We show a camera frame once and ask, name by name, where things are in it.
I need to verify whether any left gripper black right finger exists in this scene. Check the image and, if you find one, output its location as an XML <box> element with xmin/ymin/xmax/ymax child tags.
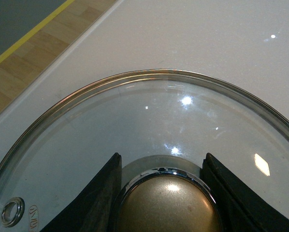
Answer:
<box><xmin>202</xmin><ymin>153</ymin><xmax>289</xmax><ymax>232</ymax></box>

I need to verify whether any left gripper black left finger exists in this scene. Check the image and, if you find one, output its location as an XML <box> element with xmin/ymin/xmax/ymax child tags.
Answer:
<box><xmin>42</xmin><ymin>153</ymin><xmax>122</xmax><ymax>232</ymax></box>

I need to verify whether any glass pot lid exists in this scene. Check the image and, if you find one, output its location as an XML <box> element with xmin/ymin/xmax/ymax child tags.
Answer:
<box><xmin>0</xmin><ymin>70</ymin><xmax>289</xmax><ymax>232</ymax></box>

